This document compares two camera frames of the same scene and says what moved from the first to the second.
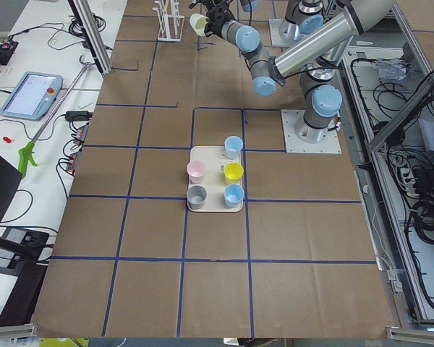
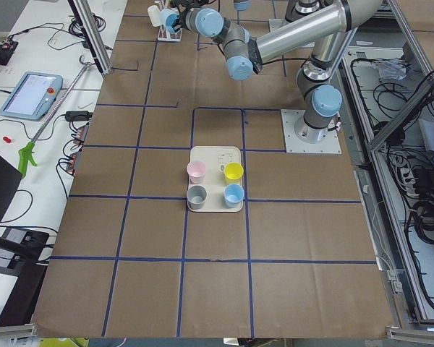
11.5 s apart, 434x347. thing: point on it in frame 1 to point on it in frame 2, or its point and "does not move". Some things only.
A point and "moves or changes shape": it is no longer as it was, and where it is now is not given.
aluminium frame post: [93, 35] does not move
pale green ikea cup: [197, 22] moves or changes shape
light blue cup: [233, 145] to [168, 17]
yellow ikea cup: [233, 173] does not move
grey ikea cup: [196, 196] does not move
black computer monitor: [2, 182] does not move
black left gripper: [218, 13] to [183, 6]
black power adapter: [78, 116] does not move
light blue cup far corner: [233, 194] does not move
